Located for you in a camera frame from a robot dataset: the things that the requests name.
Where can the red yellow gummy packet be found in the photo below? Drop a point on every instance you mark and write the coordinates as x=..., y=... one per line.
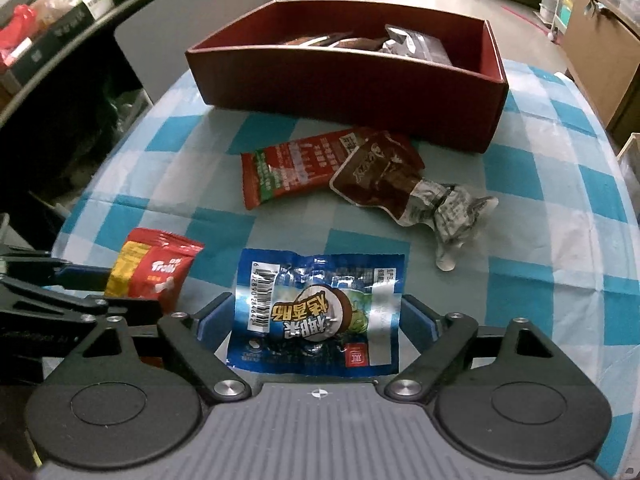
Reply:
x=150, y=265

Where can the light wooden cabinet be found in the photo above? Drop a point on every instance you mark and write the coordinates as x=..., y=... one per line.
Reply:
x=600, y=50

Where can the red plastic bag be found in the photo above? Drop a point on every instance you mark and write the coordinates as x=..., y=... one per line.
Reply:
x=20, y=30

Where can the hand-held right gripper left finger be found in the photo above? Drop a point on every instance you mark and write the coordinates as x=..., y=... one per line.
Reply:
x=210, y=320

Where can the red green snack packet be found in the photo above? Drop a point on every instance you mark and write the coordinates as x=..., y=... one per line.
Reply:
x=290, y=170

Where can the brown snack pouch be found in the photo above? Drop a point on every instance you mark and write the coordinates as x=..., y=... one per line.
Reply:
x=375, y=175

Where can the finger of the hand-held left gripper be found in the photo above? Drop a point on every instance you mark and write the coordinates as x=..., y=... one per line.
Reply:
x=60, y=305
x=82, y=278

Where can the brown snack packet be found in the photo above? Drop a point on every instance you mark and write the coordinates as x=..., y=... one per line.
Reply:
x=305, y=40
x=360, y=43

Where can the blue white checked tablecloth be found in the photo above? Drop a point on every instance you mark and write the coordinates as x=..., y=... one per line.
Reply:
x=525, y=260

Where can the white counter with dark top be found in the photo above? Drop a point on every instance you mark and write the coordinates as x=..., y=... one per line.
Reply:
x=200, y=10

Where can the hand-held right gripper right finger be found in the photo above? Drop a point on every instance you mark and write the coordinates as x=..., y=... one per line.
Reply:
x=417, y=320

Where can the white plastic drawer cart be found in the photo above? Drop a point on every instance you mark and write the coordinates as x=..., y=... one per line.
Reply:
x=555, y=7

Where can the plastic bag of food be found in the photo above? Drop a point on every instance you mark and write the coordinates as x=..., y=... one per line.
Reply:
x=55, y=2

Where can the long black box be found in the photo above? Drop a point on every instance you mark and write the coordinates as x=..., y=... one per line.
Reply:
x=100, y=5

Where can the silver dark snack packet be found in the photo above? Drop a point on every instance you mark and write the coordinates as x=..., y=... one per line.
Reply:
x=415, y=45

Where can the crumpled silver packet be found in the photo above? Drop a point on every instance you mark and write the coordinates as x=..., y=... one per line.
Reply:
x=450, y=210

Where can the blue snack packet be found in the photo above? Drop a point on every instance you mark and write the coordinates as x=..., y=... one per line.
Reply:
x=320, y=310

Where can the red cardboard box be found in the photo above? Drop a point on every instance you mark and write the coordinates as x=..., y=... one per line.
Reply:
x=325, y=90

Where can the pink stick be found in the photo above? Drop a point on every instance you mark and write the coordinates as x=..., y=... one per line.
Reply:
x=522, y=17

